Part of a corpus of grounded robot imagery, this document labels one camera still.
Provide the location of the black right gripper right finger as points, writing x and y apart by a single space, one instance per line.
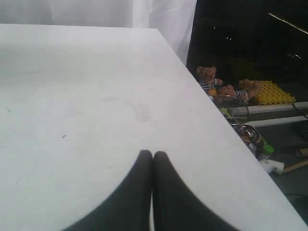
175 207

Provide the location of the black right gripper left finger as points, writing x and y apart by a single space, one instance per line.
127 208

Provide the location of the white plastic tube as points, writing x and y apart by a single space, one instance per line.
272 166

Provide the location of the green capped bottle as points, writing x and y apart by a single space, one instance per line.
265 151

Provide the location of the lying teddy bear striped shirt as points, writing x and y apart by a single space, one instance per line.
227 93

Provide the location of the upright teddy bear striped shirt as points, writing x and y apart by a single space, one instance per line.
207 79

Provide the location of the yellow grid foam mat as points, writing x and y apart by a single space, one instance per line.
271 94

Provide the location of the white frame rail lower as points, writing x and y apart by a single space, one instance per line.
276 121

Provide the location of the white frame rail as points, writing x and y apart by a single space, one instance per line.
276 121
261 109

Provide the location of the wooden stick handle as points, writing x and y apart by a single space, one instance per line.
295 167

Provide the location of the white frame rail upper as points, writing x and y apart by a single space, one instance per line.
261 109

